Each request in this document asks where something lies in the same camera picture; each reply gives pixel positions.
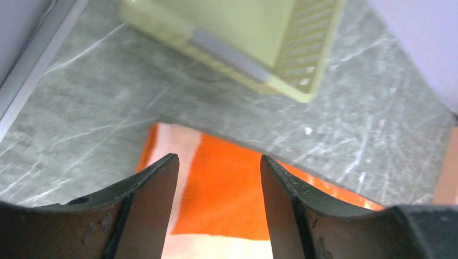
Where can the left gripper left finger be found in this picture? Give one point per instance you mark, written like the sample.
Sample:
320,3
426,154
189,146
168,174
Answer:
127,219

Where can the orange plastic file organizer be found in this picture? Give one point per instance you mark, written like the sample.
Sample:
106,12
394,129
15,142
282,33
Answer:
446,189

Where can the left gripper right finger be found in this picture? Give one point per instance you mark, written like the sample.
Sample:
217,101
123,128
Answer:
305,222

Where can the orange and cream towel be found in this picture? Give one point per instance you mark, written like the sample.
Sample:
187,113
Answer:
218,207

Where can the green plastic basket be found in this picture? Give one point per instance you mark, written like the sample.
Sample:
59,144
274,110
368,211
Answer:
273,47

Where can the aluminium frame rail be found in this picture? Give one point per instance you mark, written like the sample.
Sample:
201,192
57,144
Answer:
58,20

